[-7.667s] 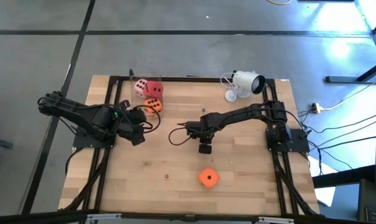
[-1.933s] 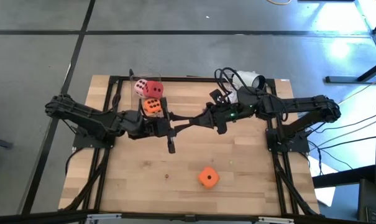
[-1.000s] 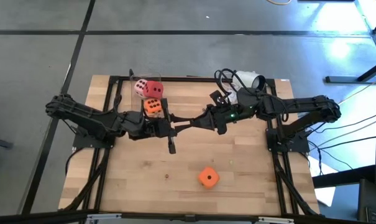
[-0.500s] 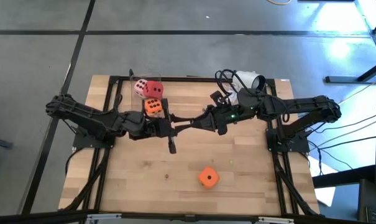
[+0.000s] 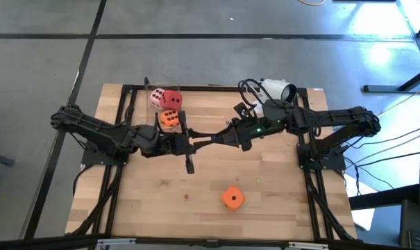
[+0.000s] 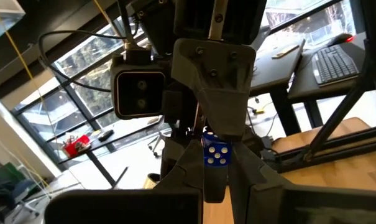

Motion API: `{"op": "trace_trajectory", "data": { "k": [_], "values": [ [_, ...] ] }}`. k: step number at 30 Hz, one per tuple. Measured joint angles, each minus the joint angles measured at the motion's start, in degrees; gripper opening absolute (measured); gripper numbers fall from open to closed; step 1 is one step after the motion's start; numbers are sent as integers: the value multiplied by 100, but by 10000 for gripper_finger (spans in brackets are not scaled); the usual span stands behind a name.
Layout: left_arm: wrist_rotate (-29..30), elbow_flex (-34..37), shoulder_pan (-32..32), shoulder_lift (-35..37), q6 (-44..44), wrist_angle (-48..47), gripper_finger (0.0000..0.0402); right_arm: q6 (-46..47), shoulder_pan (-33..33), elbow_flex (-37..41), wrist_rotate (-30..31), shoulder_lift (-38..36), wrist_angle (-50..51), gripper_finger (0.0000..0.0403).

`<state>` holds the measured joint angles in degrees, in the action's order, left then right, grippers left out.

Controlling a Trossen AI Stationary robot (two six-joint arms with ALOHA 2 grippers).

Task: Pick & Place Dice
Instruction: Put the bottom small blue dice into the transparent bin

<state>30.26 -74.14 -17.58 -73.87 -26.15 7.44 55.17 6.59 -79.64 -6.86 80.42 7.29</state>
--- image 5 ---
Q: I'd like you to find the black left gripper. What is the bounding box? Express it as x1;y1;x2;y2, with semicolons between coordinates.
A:
136;110;201;174

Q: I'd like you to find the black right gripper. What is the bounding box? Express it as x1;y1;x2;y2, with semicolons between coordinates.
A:
195;116;266;152

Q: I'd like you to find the large orange foam die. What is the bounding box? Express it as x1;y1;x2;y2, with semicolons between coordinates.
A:
160;109;180;127
220;186;246;211

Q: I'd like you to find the large red foam die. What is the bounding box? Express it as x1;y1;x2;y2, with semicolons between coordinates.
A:
160;90;183;110

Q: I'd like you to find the clear acrylic box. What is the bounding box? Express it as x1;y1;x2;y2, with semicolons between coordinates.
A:
145;81;183;133

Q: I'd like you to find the black floor stand leg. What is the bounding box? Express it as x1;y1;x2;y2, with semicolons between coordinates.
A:
363;65;420;93

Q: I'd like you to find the black desk bar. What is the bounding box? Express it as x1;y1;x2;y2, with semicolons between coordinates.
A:
348;183;420;210

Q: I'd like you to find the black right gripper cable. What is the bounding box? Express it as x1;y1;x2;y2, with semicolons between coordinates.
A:
237;78;276;109

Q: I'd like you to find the white security camera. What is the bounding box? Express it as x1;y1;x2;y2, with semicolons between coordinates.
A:
251;78;297;118

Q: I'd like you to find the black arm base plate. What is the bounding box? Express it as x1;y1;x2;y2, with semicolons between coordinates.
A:
81;137;131;167
297;142;346;171

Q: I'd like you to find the black aluminium table frame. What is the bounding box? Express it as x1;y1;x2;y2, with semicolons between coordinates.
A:
65;83;362;244

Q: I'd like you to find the yellow floor cable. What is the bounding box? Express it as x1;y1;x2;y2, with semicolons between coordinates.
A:
297;0;327;7

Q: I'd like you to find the black floor cable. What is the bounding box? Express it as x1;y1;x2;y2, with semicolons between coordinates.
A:
348;127;420;150
348;149;420;168

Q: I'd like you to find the black camera mount beam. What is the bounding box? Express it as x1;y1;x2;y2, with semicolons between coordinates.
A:
0;233;420;250

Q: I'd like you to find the white floor cable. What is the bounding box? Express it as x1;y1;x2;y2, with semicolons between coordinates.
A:
378;83;420;117

